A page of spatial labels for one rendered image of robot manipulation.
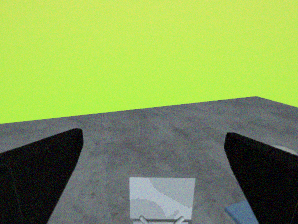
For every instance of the light blue flat mat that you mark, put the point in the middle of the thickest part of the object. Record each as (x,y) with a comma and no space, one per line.
(241,213)

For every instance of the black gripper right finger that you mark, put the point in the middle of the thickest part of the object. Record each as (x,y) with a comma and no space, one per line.
(267,176)

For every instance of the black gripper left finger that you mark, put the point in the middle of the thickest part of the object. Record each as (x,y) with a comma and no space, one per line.
(34,176)

